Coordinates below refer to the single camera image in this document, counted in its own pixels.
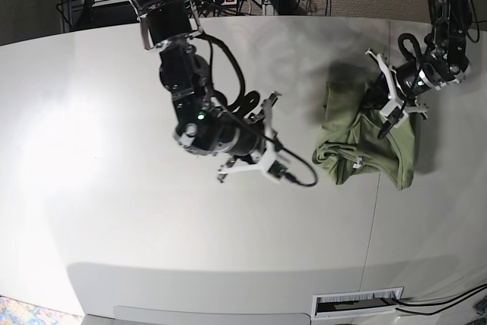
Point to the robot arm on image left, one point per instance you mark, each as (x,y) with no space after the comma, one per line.
(206,123)

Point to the black camera cable image left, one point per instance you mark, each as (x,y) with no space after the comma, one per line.
(242,101)

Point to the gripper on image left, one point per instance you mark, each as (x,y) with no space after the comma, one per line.
(256,140)

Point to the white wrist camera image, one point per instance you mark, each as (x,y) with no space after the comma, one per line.
(277,168)
(394,114)

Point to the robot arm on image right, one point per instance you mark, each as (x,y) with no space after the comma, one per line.
(438,61)

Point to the green T-shirt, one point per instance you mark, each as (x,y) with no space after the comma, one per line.
(348,143)

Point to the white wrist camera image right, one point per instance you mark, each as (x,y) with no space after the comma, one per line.
(394,114)

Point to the black camera cable image right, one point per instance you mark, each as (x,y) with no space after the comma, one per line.
(401,83)

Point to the black power strip red switch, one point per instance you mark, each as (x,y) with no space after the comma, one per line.
(217,3)

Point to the black camera cable image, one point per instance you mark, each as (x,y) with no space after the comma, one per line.
(401,83)
(242,101)

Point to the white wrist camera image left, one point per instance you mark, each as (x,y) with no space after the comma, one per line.
(277,168)

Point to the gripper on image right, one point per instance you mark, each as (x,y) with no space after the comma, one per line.
(377,93)

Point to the white cable grommet tray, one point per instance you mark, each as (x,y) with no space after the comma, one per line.
(355,304)

